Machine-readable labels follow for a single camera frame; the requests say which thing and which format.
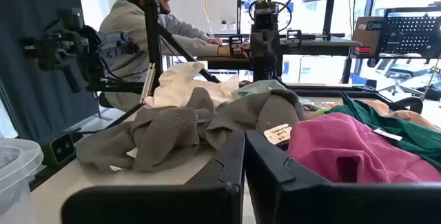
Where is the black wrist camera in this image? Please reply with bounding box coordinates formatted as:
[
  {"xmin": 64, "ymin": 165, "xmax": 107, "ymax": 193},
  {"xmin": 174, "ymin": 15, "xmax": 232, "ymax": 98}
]
[{"xmin": 254, "ymin": 0, "xmax": 278, "ymax": 32}]

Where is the peach towel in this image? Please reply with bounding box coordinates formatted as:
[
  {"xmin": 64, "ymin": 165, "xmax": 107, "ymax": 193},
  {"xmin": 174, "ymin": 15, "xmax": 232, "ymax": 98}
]
[{"xmin": 320, "ymin": 99, "xmax": 441, "ymax": 132}]

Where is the silver aluminium bar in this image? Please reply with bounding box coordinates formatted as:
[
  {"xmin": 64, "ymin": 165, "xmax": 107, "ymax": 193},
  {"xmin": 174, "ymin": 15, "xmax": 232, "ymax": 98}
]
[{"xmin": 139, "ymin": 61, "xmax": 156, "ymax": 105}]

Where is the black mounted device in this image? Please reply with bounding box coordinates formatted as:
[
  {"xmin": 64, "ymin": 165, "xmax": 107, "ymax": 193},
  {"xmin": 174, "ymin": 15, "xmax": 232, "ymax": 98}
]
[{"xmin": 22, "ymin": 7, "xmax": 141, "ymax": 94}]

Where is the white table mat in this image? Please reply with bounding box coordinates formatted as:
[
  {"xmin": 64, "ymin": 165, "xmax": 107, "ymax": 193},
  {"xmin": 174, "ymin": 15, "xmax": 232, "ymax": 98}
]
[{"xmin": 30, "ymin": 96, "xmax": 258, "ymax": 224}]

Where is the large dark gray towel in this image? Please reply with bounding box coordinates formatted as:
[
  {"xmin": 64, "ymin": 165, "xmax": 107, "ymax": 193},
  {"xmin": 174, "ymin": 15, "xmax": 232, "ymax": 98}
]
[{"xmin": 75, "ymin": 87, "xmax": 215, "ymax": 174}]

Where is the light teal towel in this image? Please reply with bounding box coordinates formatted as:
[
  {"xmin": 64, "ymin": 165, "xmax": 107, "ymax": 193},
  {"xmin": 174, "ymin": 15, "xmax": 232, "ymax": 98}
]
[{"xmin": 230, "ymin": 79, "xmax": 313, "ymax": 112}]

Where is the clear plastic bin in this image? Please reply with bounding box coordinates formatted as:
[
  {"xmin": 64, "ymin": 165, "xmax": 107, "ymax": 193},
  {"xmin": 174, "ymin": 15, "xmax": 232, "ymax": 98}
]
[{"xmin": 0, "ymin": 137, "xmax": 45, "ymax": 224}]

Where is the dark green towel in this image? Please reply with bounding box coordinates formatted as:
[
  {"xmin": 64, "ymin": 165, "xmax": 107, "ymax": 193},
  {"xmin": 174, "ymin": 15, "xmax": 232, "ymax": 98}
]
[{"xmin": 323, "ymin": 92, "xmax": 441, "ymax": 170}]

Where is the white board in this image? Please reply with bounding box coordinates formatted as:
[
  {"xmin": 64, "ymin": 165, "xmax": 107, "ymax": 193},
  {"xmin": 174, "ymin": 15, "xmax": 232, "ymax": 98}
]
[{"xmin": 165, "ymin": 0, "xmax": 239, "ymax": 35}]

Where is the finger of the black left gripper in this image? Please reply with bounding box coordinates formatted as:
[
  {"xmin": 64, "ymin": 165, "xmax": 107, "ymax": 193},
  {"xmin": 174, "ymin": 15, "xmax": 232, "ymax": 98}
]
[
  {"xmin": 287, "ymin": 29, "xmax": 303, "ymax": 52},
  {"xmin": 228, "ymin": 34, "xmax": 245, "ymax": 59}
]

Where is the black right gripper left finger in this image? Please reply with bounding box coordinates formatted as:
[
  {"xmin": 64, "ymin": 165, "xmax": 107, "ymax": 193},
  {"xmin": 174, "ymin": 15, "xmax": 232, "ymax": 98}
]
[{"xmin": 61, "ymin": 130, "xmax": 246, "ymax": 224}]

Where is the white towel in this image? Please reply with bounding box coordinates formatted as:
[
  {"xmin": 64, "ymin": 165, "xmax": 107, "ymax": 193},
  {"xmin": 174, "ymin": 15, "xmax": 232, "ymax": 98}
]
[{"xmin": 143, "ymin": 61, "xmax": 240, "ymax": 108}]

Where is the black perforated stand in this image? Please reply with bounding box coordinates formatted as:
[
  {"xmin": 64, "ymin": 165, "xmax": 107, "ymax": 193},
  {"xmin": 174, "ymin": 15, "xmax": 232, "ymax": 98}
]
[{"xmin": 375, "ymin": 6, "xmax": 441, "ymax": 59}]

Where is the small dark gray towel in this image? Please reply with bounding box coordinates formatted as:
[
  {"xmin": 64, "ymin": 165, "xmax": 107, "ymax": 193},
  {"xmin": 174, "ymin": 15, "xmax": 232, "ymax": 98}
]
[{"xmin": 205, "ymin": 88, "xmax": 307, "ymax": 150}]

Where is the cardboard box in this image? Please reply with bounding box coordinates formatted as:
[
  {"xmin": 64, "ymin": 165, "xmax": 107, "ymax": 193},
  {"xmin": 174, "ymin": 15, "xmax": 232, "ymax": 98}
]
[{"xmin": 352, "ymin": 16, "xmax": 384, "ymax": 55}]

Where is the magenta towel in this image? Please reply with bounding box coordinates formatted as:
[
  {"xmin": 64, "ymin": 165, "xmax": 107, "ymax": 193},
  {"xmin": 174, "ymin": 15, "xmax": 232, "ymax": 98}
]
[{"xmin": 287, "ymin": 112, "xmax": 441, "ymax": 184}]

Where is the gray desk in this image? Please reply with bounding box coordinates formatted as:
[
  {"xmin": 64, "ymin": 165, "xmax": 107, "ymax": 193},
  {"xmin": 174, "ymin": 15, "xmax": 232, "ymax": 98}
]
[{"xmin": 198, "ymin": 36, "xmax": 362, "ymax": 70}]

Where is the black depth camera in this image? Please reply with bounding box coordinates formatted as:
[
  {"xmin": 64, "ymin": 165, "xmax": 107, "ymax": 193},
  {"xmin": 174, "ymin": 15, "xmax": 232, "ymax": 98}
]
[{"xmin": 38, "ymin": 131, "xmax": 83, "ymax": 170}]

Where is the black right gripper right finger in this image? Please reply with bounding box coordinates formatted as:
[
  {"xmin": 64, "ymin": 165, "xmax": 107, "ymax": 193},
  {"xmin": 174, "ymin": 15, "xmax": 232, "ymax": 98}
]
[{"xmin": 244, "ymin": 129, "xmax": 441, "ymax": 224}]

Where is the person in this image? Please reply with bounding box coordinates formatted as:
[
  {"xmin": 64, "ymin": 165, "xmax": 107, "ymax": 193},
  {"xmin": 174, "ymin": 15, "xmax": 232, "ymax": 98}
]
[{"xmin": 98, "ymin": 0, "xmax": 251, "ymax": 112}]

